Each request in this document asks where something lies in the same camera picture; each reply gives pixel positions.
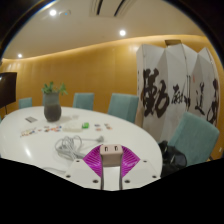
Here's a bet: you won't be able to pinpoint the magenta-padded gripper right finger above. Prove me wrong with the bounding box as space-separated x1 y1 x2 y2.
118 145 162 191

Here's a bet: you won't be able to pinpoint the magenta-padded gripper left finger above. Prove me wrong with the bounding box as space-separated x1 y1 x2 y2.
64 144 105 191

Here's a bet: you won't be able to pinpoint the small beige charger block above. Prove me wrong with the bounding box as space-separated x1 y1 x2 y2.
99 143 124 167

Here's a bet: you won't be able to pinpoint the short row of colourful cards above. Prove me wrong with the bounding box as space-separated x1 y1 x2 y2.
93 123 113 131

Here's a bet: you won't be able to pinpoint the black bag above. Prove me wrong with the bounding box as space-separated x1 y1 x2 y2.
158 140 188 178

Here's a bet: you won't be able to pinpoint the long row of colourful cards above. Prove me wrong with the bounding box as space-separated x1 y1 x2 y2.
19 124 63 138

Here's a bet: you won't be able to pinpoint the row of teal chairs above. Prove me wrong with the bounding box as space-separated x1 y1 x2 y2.
18 92 140 124

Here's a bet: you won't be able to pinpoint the potted plant in grey vase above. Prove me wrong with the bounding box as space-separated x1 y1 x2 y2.
41 80 69 123

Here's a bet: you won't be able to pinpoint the large teal upholstered chair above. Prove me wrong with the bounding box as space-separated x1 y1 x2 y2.
167 111 221 167

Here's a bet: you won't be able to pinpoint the white calligraphy folding screen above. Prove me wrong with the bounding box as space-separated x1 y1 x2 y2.
135 42 221 143

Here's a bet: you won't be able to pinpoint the round ceiling lights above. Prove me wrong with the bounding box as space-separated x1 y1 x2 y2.
16 8 128 60

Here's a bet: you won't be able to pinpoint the ceiling air vent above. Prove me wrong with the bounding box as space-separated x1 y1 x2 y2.
89 0 134 18

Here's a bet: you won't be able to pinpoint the grey coiled power cable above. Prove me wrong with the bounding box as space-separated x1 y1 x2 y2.
42 134 105 175

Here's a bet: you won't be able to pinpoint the black wall screen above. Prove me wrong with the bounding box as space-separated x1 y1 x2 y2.
0 71 18 109

